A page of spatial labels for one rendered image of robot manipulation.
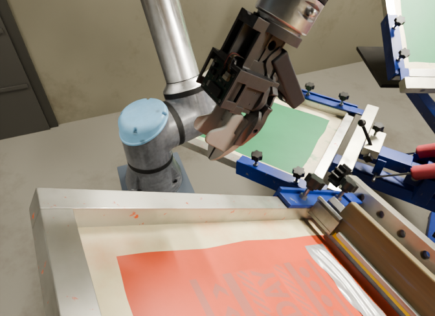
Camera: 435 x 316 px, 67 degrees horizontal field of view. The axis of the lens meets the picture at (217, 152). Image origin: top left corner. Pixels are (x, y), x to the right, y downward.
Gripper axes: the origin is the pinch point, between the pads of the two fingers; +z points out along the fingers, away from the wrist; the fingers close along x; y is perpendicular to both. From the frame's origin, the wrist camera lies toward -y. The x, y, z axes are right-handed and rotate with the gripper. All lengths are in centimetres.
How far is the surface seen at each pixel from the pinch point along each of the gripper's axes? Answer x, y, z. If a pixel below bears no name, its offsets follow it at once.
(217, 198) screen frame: -0.8, -6.9, 10.1
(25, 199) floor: -167, -23, 165
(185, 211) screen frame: 1.7, 1.3, 10.8
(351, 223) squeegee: 10.2, -35.9, 6.5
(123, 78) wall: -239, -91, 82
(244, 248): 8.0, -9.6, 13.6
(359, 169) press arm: -21, -96, 10
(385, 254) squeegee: 18.8, -36.0, 5.9
